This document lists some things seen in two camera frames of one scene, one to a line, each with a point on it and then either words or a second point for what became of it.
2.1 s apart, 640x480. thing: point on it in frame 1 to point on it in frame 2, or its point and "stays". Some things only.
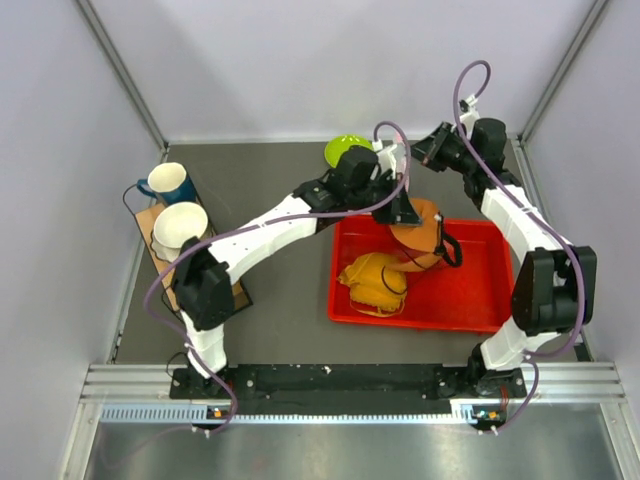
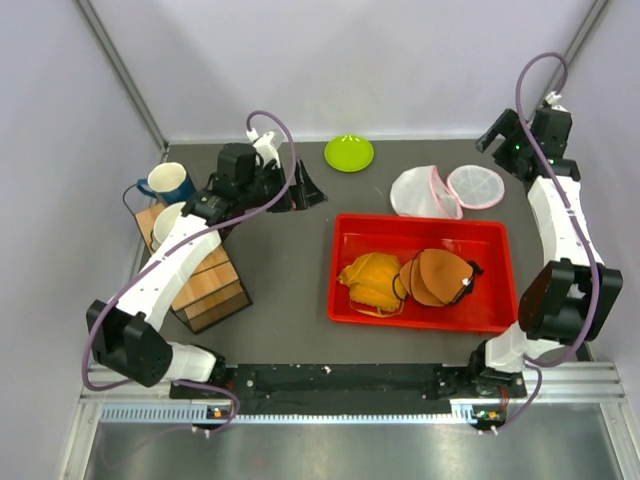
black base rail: (315, 391) stays
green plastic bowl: (339, 144) stays
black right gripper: (429, 149) to (509, 126)
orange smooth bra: (423, 237) to (437, 277)
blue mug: (169, 182) stays
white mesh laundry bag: (400, 158) to (421, 191)
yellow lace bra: (375, 290) stays
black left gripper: (397, 212) to (306, 193)
